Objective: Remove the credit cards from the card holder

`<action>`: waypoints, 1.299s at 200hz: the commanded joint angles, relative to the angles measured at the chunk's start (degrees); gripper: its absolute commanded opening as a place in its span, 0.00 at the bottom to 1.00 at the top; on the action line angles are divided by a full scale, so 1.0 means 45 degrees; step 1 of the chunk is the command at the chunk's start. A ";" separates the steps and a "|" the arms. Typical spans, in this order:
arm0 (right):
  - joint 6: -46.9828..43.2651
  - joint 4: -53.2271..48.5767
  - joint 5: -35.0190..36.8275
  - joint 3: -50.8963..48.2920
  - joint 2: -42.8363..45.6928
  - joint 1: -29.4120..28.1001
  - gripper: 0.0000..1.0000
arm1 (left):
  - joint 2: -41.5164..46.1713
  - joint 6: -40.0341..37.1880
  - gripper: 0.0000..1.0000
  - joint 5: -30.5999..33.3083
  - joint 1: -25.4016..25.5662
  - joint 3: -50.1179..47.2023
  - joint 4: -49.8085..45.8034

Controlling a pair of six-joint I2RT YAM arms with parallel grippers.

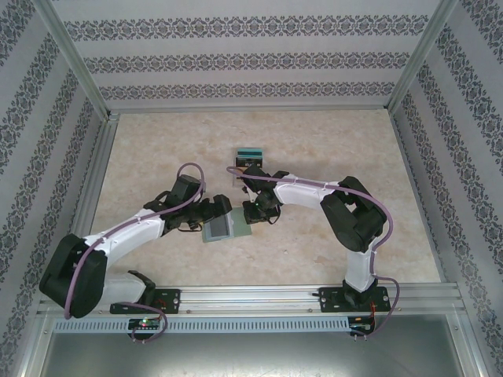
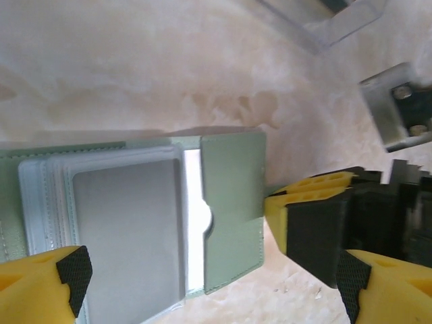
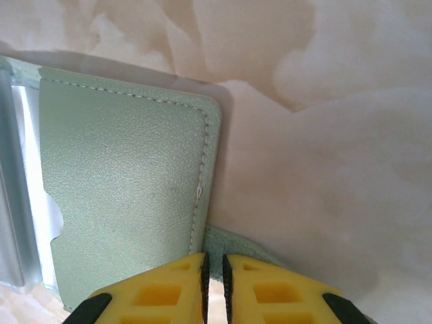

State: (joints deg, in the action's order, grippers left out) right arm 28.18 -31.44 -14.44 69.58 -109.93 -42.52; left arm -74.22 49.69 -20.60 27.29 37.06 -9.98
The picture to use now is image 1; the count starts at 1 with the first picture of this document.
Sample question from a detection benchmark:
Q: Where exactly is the green card holder wallet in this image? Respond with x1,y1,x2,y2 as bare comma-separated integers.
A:
200,207,252,243

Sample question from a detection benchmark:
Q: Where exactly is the small card box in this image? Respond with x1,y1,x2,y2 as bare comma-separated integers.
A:
231,148,265,189

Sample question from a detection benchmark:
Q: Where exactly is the aluminium back bar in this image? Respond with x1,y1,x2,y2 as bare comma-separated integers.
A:
105,104,394,115

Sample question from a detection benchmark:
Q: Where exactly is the circuit board with green light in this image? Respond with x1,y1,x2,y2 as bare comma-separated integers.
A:
128,318,163,330

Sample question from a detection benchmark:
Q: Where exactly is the grey sheet metal panel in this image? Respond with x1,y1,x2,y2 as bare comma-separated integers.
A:
23,331,488,377

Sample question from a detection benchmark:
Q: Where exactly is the small circuit board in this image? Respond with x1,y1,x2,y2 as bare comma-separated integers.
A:
351,316,374,333

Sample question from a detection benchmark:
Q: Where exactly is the aluminium mounting rail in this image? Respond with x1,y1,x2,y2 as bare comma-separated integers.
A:
37,284,467,315

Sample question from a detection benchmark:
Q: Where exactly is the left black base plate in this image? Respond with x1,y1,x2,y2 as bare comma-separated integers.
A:
109,288,182,315

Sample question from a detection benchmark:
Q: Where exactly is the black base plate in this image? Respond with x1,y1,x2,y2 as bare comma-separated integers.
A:
109,288,182,315
318,286,392,314

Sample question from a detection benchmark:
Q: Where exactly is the aluminium side rail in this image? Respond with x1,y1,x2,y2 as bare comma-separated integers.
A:
53,113,121,287

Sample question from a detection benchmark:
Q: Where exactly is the slotted grey cable duct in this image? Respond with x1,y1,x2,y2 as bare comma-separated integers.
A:
53,317,351,333

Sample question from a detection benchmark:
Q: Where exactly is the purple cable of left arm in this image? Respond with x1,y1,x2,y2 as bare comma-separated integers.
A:
62,161,207,345

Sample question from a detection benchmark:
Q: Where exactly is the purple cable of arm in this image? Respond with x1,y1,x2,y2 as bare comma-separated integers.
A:
62,161,207,345
226,165,402,342

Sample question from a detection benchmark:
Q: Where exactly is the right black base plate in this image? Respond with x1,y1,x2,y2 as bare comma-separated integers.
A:
318,286,392,314

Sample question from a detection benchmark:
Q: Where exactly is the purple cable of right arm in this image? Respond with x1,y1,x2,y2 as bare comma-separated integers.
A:
226,165,402,342

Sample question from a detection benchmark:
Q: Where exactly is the aluminium frame post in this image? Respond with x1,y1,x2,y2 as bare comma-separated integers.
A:
33,0,115,119
387,0,459,113

